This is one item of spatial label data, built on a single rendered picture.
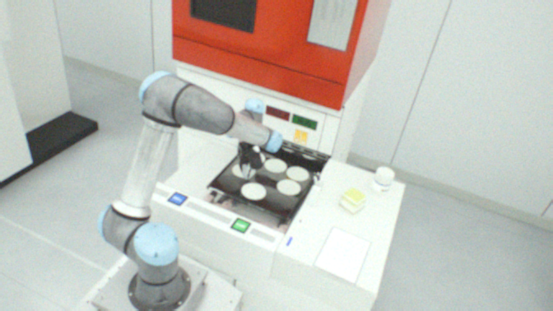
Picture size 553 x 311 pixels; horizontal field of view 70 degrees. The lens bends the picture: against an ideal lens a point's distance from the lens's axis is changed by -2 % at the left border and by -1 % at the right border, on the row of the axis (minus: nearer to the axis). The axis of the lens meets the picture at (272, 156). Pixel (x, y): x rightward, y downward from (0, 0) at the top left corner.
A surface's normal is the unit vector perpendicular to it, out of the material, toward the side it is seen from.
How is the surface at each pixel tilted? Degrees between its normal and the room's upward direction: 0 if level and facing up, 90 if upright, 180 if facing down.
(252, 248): 90
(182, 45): 90
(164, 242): 7
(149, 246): 7
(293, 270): 90
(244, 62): 90
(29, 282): 0
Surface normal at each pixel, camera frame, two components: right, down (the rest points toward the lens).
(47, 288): 0.13, -0.81
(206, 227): -0.40, 0.49
